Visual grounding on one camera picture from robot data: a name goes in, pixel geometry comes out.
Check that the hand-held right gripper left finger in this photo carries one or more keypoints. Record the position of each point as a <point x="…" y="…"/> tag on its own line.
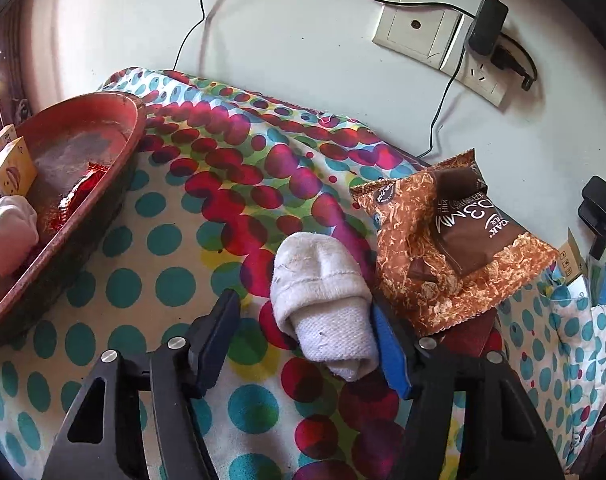
<point x="218" y="340"/>

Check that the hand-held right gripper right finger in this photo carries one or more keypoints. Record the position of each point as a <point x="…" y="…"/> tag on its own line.
<point x="390" y="355"/>

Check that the white sock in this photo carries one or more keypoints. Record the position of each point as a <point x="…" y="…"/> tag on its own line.
<point x="10" y="230"/>
<point x="323" y="305"/>

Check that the brown snack packet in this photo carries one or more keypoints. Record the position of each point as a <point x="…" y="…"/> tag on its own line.
<point x="433" y="260"/>

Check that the red foil packet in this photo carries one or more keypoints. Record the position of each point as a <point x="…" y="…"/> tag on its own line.
<point x="80" y="195"/>

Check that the round red tray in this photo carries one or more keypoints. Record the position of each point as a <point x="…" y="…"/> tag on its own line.
<point x="83" y="160"/>

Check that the yellow carton box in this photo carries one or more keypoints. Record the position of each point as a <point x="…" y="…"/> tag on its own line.
<point x="0" y="142"/>
<point x="8" y="175"/>

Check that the polka dot tablecloth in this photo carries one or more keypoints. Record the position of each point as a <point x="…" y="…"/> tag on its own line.
<point x="183" y="240"/>

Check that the small cardboard box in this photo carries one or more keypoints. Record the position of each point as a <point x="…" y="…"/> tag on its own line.
<point x="573" y="260"/>

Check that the black angled plug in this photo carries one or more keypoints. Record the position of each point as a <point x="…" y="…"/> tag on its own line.
<point x="508" y="60"/>

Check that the dark wooden furniture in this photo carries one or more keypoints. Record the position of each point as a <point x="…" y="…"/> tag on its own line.
<point x="10" y="75"/>

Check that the black power adapter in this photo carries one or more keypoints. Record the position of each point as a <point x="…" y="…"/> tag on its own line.
<point x="485" y="25"/>

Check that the white wall socket plate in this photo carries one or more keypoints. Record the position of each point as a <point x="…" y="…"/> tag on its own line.
<point x="413" y="25"/>

